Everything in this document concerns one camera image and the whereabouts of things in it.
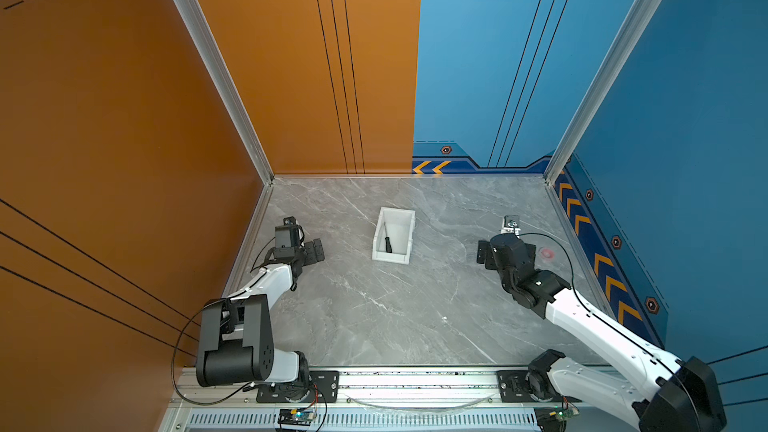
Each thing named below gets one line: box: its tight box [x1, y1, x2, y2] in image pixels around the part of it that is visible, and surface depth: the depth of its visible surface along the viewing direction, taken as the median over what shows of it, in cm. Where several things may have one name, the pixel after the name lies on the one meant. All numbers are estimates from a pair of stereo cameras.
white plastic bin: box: [372, 207, 416, 265], surface depth 101 cm
